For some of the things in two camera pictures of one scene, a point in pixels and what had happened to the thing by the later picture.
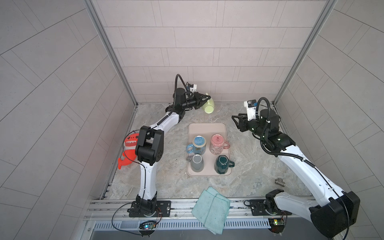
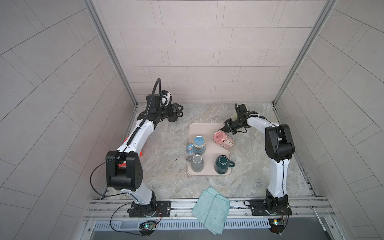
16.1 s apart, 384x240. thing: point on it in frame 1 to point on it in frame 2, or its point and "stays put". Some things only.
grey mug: [197, 162] stays put
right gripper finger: [239, 125] to [228, 126]
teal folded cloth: [212, 209] stays put
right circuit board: [277, 225] stays put
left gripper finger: [203, 97] to [178, 108]
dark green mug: [222, 163] stays put
